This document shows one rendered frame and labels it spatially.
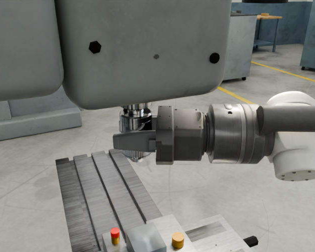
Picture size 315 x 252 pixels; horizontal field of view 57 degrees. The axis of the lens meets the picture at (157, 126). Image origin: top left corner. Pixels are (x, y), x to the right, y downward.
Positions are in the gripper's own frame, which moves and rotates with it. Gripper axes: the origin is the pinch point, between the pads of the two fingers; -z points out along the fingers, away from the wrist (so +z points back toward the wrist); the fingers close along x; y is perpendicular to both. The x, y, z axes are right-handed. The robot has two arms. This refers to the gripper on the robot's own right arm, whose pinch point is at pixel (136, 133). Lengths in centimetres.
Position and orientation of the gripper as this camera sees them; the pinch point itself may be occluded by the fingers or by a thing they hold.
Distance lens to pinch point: 43.7
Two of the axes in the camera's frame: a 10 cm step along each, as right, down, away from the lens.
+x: -0.4, 4.1, -9.1
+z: 10.0, 0.1, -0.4
